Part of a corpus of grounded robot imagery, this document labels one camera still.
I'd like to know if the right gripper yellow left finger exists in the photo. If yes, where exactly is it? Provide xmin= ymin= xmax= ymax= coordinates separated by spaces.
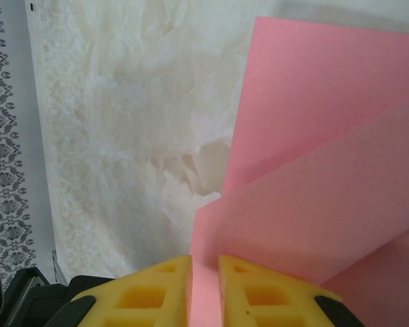
xmin=47 ymin=255 xmax=194 ymax=327

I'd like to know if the pink paper sheet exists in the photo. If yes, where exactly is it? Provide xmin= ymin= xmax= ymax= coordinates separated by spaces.
xmin=187 ymin=15 xmax=409 ymax=327

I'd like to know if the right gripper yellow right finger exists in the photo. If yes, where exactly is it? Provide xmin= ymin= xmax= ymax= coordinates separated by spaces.
xmin=217 ymin=254 xmax=365 ymax=327

